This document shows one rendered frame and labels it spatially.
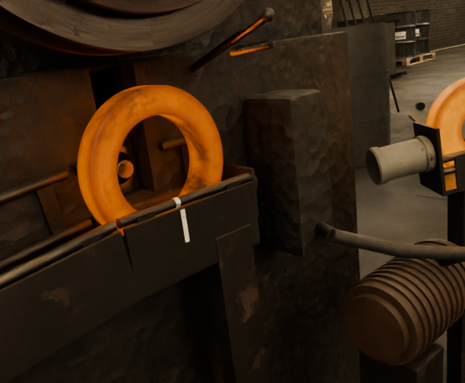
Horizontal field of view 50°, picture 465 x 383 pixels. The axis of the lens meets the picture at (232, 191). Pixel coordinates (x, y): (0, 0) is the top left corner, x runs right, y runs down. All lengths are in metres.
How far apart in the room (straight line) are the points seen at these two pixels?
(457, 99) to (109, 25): 0.53
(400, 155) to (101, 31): 0.48
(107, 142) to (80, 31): 0.11
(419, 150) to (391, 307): 0.25
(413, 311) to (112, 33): 0.51
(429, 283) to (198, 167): 0.37
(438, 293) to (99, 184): 0.49
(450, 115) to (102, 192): 0.54
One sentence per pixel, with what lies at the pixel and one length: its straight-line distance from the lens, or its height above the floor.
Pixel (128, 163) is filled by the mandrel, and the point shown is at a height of 0.75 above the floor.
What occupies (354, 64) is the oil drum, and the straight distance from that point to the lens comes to 3.20.
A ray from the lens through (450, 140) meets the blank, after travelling 0.84.
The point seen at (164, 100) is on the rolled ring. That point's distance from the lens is 0.57.
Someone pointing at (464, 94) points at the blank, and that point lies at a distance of 0.84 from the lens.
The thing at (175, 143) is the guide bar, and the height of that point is 0.76.
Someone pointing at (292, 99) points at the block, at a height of 0.80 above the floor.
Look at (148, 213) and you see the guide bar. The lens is 0.55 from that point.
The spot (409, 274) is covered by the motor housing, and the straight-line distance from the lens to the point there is 0.77.
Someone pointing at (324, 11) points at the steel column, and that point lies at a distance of 4.88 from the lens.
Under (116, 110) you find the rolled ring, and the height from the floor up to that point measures 0.82.
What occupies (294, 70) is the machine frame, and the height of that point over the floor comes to 0.82.
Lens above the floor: 0.88
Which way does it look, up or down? 17 degrees down
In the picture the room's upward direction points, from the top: 7 degrees counter-clockwise
